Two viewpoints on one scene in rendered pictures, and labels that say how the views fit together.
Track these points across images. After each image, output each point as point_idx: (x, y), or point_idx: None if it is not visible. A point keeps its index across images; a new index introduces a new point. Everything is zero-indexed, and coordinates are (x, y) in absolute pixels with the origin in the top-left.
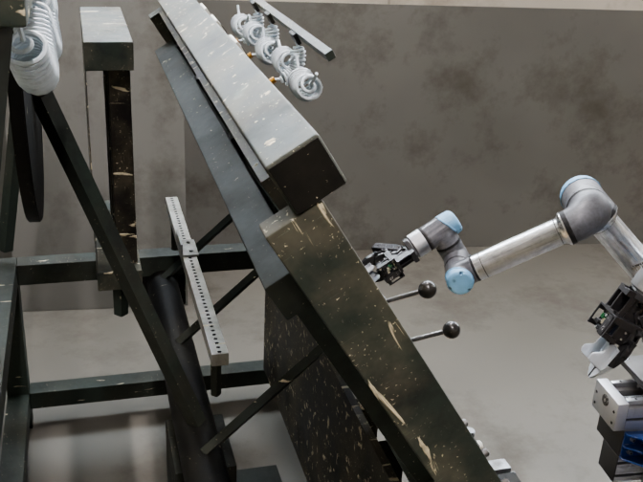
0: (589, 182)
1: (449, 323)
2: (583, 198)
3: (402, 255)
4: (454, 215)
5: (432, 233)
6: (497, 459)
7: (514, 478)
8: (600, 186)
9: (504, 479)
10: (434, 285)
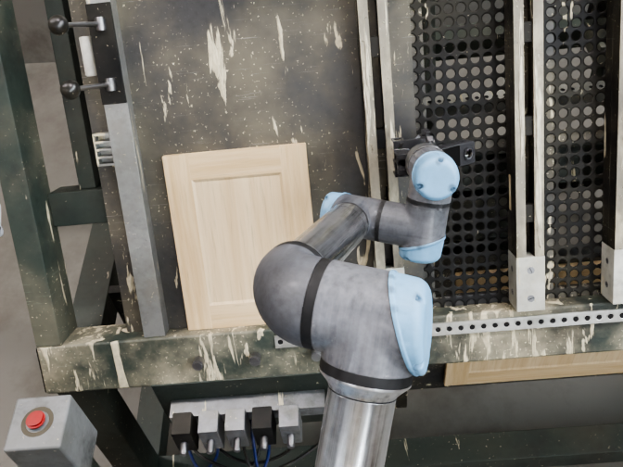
0: (362, 289)
1: (67, 80)
2: (290, 257)
3: (402, 151)
4: (425, 166)
5: (412, 159)
6: (298, 415)
7: (258, 422)
8: (363, 321)
9: (197, 359)
10: (50, 23)
